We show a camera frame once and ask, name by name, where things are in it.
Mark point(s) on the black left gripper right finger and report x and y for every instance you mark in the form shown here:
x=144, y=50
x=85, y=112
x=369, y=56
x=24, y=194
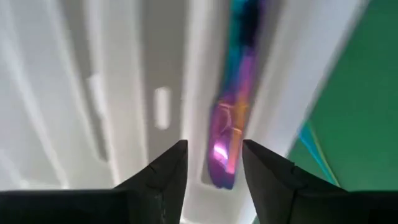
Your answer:
x=295, y=199

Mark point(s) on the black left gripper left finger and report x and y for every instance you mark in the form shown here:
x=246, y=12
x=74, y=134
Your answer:
x=140, y=202

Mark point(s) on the iridescent table knife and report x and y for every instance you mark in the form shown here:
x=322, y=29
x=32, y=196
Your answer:
x=230, y=149

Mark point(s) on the white plastic cutlery tray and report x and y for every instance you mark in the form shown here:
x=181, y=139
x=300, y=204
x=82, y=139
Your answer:
x=93, y=46

